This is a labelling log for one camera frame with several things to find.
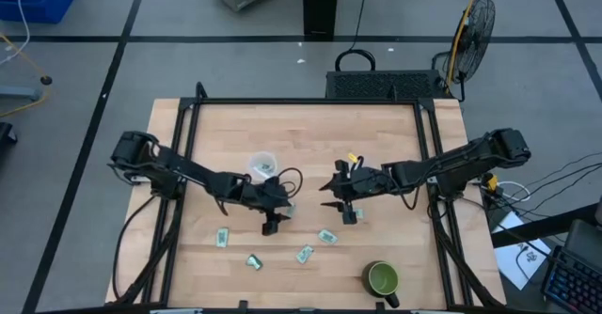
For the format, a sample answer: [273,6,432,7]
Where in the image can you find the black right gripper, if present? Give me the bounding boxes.
[319,160,396,225]

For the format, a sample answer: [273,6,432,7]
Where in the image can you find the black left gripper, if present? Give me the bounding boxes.
[232,175,293,237]

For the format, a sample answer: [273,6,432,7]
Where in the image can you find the clear round plastic container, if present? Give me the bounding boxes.
[247,150,279,180]

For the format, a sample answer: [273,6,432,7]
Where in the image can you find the green ceramic mug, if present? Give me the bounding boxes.
[361,259,402,309]

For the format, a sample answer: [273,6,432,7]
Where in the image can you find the white printed paper sheet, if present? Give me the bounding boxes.
[493,210,552,291]

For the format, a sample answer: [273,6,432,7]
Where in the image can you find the black upright box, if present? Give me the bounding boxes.
[302,0,341,42]

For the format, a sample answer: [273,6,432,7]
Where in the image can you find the black metal beam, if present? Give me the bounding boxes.
[491,202,602,249]

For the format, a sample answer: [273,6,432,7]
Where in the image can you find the black floor fan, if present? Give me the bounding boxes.
[431,0,498,103]

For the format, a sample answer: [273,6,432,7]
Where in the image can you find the black backlit keyboard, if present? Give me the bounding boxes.
[540,245,602,314]

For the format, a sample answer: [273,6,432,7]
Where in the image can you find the black flat case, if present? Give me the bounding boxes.
[562,218,602,259]

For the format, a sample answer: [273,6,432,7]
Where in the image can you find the black equipment foot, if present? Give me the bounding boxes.
[0,121,19,146]

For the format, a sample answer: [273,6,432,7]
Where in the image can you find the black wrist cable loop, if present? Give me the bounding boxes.
[276,166,305,198]

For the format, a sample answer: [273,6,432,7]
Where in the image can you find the black aluminium table frame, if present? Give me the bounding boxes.
[112,82,507,314]

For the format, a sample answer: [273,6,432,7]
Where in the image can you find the black hanging cable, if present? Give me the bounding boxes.
[334,0,376,73]

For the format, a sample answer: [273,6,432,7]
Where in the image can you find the black arm base cable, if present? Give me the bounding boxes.
[112,194,159,301]

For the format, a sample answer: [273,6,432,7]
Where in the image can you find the white cable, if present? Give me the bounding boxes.
[0,0,30,66]
[496,180,532,203]

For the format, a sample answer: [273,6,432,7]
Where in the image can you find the yellow hanging cable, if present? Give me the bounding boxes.
[0,32,52,118]
[445,0,485,87]

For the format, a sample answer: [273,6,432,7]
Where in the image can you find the black floor cable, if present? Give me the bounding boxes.
[516,151,602,198]
[521,161,602,210]

